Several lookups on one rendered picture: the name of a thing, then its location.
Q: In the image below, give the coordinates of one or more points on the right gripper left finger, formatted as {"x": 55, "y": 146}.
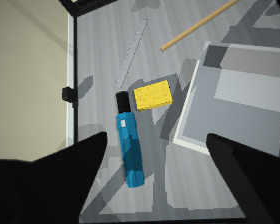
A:
{"x": 54, "y": 188}

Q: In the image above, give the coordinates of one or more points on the yellow sponge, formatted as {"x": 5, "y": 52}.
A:
{"x": 152, "y": 96}

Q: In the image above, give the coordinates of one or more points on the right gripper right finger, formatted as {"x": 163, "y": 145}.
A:
{"x": 253, "y": 177}

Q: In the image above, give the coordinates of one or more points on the tan wooden stick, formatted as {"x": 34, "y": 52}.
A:
{"x": 199, "y": 24}

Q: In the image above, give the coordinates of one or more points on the white outline strip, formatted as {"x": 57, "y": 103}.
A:
{"x": 181, "y": 142}

